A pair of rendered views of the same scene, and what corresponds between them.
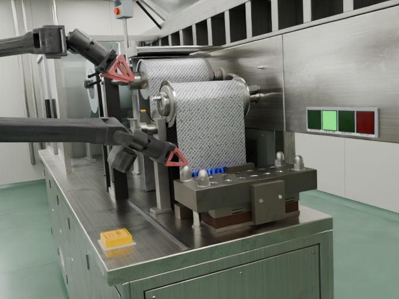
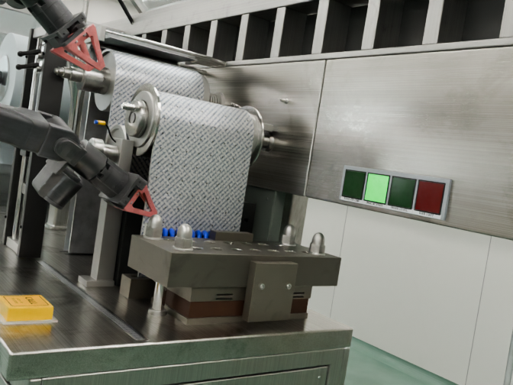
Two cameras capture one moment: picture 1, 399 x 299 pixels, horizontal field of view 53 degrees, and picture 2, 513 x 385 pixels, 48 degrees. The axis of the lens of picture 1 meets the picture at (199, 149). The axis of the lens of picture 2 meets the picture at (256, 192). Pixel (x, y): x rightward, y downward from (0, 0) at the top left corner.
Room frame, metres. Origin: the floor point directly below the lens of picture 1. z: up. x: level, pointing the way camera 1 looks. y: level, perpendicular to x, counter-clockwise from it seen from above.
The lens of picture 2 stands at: (0.05, 0.10, 1.20)
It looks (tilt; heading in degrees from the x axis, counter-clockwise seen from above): 3 degrees down; 348
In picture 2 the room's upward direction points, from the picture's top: 9 degrees clockwise
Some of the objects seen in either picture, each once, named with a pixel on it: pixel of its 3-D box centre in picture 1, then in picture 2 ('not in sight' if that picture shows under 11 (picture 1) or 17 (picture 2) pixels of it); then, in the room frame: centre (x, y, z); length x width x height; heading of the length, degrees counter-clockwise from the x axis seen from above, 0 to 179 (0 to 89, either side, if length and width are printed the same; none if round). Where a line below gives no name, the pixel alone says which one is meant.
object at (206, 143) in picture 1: (212, 147); (197, 198); (1.26, -0.04, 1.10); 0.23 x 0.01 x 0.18; 115
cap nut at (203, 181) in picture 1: (203, 177); (184, 236); (1.06, -0.01, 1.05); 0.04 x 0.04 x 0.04
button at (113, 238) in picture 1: (116, 238); (24, 308); (1.02, 0.24, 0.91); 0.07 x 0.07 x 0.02; 25
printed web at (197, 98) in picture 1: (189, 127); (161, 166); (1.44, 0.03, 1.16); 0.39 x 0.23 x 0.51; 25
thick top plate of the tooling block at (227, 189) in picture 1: (246, 184); (239, 261); (1.17, -0.13, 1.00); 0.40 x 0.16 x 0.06; 115
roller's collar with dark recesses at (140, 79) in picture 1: (136, 80); (93, 78); (1.48, 0.21, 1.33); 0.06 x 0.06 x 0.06; 25
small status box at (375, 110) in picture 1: (338, 120); (389, 190); (1.05, -0.37, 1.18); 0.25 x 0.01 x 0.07; 25
